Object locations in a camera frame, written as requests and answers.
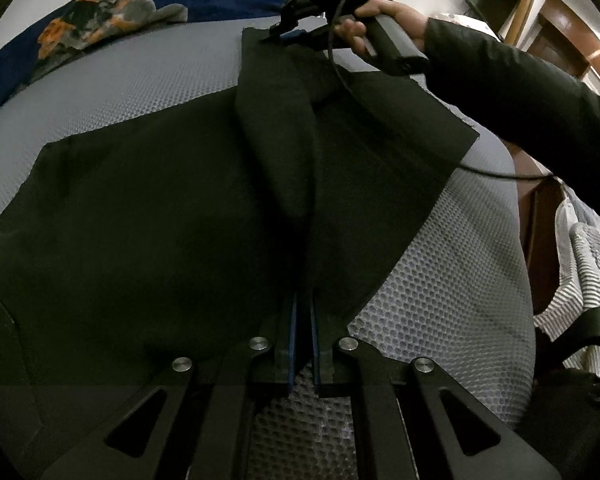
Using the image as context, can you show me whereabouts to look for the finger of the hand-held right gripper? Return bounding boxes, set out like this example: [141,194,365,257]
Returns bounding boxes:
[260,2,327,46]

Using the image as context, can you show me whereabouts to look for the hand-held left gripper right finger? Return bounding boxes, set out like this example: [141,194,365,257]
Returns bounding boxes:
[307,291,563,480]

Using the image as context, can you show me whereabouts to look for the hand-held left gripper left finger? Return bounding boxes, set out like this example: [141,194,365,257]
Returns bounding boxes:
[40,291,306,480]

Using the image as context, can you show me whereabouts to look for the black pants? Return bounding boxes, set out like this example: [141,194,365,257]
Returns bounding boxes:
[0,26,481,428]

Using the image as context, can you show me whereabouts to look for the person's right forearm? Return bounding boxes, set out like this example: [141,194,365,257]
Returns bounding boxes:
[422,16,600,237]

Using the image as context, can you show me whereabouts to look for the person's right hand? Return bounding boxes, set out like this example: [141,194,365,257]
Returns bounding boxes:
[332,0,431,57]

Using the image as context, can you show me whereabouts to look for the grey mesh mattress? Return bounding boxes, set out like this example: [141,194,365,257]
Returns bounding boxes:
[0,19,538,480]

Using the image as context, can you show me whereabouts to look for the blue floral blanket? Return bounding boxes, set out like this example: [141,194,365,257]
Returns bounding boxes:
[0,0,297,127]

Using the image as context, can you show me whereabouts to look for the brown wooden door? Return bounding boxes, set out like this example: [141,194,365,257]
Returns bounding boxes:
[525,0,600,78]

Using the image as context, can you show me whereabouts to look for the striped cloth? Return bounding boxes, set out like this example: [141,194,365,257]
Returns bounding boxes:
[532,195,600,372]

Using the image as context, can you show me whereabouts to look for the black cable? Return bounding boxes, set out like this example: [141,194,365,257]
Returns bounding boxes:
[324,0,556,181]

